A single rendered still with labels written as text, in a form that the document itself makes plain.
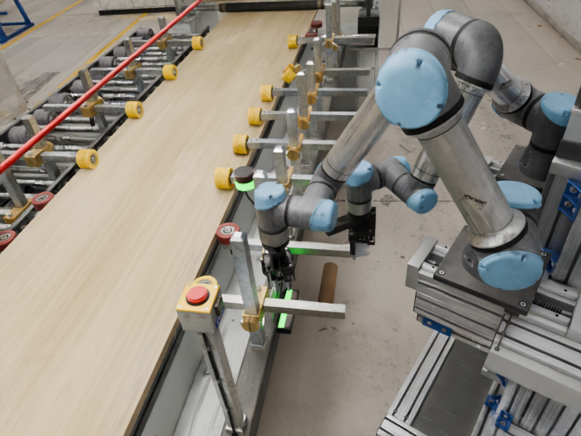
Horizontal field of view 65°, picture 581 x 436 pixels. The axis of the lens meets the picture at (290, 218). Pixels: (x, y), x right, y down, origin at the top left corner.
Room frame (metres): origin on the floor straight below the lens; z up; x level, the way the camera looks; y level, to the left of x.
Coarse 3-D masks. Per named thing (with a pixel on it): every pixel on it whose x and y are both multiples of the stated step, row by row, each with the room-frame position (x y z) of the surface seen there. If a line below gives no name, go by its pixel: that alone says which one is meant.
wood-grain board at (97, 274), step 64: (192, 64) 2.78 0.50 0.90; (256, 64) 2.68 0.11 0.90; (128, 128) 2.01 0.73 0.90; (192, 128) 1.95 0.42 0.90; (256, 128) 1.88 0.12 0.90; (64, 192) 1.51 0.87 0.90; (128, 192) 1.47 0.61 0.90; (192, 192) 1.43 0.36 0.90; (0, 256) 1.16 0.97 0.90; (64, 256) 1.13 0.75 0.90; (128, 256) 1.10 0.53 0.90; (192, 256) 1.07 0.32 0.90; (0, 320) 0.88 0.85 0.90; (64, 320) 0.86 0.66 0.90; (128, 320) 0.84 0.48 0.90; (0, 384) 0.67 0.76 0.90; (64, 384) 0.65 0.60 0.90; (128, 384) 0.64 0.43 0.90
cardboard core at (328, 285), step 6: (324, 264) 1.81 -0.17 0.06; (330, 264) 1.79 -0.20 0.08; (324, 270) 1.76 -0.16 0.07; (330, 270) 1.74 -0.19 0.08; (336, 270) 1.76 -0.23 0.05; (324, 276) 1.71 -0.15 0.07; (330, 276) 1.70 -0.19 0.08; (336, 276) 1.74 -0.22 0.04; (324, 282) 1.66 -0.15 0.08; (330, 282) 1.66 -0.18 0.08; (324, 288) 1.62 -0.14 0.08; (330, 288) 1.62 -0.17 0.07; (324, 294) 1.58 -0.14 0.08; (330, 294) 1.58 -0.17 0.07; (318, 300) 1.56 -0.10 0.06; (324, 300) 1.54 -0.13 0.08; (330, 300) 1.54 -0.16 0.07
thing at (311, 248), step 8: (248, 240) 1.17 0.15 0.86; (256, 240) 1.16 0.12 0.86; (224, 248) 1.17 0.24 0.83; (256, 248) 1.14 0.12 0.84; (288, 248) 1.12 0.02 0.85; (296, 248) 1.11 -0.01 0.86; (304, 248) 1.10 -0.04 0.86; (312, 248) 1.10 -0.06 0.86; (320, 248) 1.09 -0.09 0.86; (328, 248) 1.09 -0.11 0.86; (336, 248) 1.09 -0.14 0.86; (344, 248) 1.08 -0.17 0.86; (336, 256) 1.08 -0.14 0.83; (344, 256) 1.07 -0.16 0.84
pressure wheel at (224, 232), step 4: (224, 224) 1.21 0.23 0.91; (228, 224) 1.21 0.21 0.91; (232, 224) 1.20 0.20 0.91; (236, 224) 1.20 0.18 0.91; (220, 228) 1.19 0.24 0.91; (224, 228) 1.19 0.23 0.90; (228, 228) 1.18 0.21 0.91; (232, 228) 1.19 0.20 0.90; (236, 228) 1.18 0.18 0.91; (216, 232) 1.17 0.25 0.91; (220, 232) 1.17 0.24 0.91; (224, 232) 1.17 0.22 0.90; (228, 232) 1.17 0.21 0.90; (232, 232) 1.17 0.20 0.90; (220, 236) 1.15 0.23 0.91; (224, 236) 1.15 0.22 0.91; (228, 236) 1.14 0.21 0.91; (220, 240) 1.15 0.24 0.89; (224, 240) 1.14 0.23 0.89; (228, 240) 1.14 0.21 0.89; (224, 244) 1.14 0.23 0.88; (228, 244) 1.14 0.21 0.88
